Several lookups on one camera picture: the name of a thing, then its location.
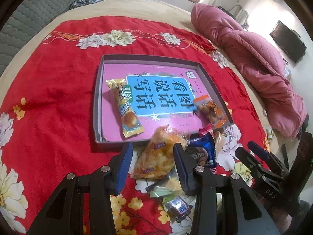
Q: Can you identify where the pink quilt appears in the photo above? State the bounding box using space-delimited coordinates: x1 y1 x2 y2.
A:
191 4 307 137

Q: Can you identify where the beige bedsheet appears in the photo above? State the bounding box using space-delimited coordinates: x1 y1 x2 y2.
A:
0 0 294 152

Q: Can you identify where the pink book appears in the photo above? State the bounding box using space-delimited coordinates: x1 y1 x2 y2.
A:
102 62 228 141

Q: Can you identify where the dark wooden furniture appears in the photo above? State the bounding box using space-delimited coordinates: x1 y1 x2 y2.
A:
281 125 313 201

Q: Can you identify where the white metal rack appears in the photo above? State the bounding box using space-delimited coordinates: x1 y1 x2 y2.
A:
230 5 250 27

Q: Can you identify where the black television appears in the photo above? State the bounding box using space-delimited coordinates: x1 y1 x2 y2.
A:
270 20 307 64

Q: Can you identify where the brown chocolate bar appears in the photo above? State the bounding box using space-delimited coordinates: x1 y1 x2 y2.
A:
163 196 193 223

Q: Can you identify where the clear orange-edged snack packet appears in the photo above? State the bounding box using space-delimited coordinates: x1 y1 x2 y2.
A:
193 97 228 128

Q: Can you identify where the blue patterned cloth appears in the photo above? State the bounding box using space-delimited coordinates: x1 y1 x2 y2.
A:
70 0 107 10

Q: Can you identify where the orange wafer packet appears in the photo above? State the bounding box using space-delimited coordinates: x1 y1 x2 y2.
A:
213 130 229 157

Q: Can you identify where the green clear snack packet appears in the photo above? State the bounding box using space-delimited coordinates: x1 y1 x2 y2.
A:
145 170 186 199

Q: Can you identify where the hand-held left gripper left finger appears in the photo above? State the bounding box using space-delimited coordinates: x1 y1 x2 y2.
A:
26 142 134 235

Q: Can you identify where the blue cookie packet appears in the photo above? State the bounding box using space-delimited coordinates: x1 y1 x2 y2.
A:
184 133 217 168

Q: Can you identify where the grey cardboard tray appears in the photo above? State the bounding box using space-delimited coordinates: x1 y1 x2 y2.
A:
94 54 234 143

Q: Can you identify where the red floral blanket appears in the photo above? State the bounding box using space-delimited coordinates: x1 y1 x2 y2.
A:
0 16 277 235

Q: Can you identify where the red snack packet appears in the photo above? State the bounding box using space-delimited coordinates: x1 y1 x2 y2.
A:
199 125 220 137

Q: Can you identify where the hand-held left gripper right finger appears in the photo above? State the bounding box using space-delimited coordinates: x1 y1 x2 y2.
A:
173 143 282 235

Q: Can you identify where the orange chips bag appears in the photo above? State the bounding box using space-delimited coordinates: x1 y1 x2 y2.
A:
130 124 190 180

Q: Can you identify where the yellow packet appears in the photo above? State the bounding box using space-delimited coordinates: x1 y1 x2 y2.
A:
265 127 275 145

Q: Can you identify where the grey quilted headboard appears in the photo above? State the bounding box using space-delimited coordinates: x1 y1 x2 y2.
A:
0 0 93 79

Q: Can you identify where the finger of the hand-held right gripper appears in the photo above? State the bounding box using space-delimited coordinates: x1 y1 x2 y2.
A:
235 147 268 189
247 141 289 179

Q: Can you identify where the long gold snack packet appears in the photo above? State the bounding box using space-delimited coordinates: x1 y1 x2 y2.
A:
106 78 145 139

